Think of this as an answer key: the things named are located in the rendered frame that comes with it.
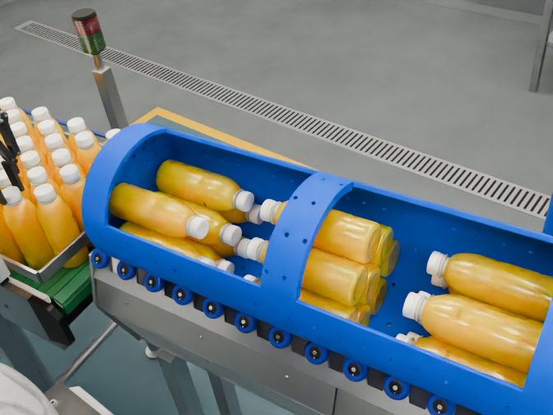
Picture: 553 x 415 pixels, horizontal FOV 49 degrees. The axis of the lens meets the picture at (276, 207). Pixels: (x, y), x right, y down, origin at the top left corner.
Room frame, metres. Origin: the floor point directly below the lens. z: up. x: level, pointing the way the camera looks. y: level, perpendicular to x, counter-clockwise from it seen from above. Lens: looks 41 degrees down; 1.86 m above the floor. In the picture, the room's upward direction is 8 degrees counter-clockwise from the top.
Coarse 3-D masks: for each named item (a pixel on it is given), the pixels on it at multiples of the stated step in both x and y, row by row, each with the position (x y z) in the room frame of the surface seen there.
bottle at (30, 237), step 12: (12, 204) 1.01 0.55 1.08; (24, 204) 1.02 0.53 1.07; (12, 216) 1.00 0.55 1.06; (24, 216) 1.00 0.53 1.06; (36, 216) 1.02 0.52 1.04; (12, 228) 1.00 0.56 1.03; (24, 228) 1.00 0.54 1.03; (36, 228) 1.01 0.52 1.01; (24, 240) 0.99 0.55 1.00; (36, 240) 1.00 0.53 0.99; (24, 252) 1.00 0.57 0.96; (36, 252) 1.00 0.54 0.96; (48, 252) 1.01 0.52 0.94; (36, 264) 0.99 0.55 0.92
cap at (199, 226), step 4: (196, 220) 0.83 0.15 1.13; (200, 220) 0.83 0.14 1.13; (204, 220) 0.83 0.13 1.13; (192, 224) 0.83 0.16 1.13; (196, 224) 0.82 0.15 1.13; (200, 224) 0.82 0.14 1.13; (204, 224) 0.83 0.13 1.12; (208, 224) 0.84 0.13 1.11; (192, 228) 0.82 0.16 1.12; (196, 228) 0.82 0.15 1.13; (200, 228) 0.82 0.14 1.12; (204, 228) 0.83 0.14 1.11; (208, 228) 0.84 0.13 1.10; (192, 232) 0.82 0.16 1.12; (196, 232) 0.81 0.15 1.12; (200, 232) 0.82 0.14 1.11; (204, 232) 0.83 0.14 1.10; (196, 236) 0.81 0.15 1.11; (200, 236) 0.82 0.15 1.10; (204, 236) 0.82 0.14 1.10
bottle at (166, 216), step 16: (112, 192) 0.93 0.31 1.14; (128, 192) 0.92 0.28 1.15; (144, 192) 0.91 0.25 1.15; (112, 208) 0.91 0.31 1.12; (128, 208) 0.89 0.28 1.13; (144, 208) 0.87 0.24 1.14; (160, 208) 0.86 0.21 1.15; (176, 208) 0.86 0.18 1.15; (144, 224) 0.86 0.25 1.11; (160, 224) 0.84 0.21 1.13; (176, 224) 0.83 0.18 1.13
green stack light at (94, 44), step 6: (78, 36) 1.52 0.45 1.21; (84, 36) 1.51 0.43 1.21; (90, 36) 1.51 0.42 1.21; (96, 36) 1.52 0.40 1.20; (102, 36) 1.54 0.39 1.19; (84, 42) 1.51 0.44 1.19; (90, 42) 1.51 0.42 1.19; (96, 42) 1.51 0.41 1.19; (102, 42) 1.53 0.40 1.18; (84, 48) 1.52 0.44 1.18; (90, 48) 1.51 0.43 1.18; (96, 48) 1.51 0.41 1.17; (102, 48) 1.52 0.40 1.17
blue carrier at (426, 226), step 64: (128, 128) 1.01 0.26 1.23; (256, 192) 0.98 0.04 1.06; (320, 192) 0.74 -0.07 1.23; (384, 192) 0.75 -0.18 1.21; (128, 256) 0.82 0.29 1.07; (512, 256) 0.68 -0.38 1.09; (320, 320) 0.58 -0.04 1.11; (384, 320) 0.69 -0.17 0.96; (448, 384) 0.46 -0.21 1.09; (512, 384) 0.43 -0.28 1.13
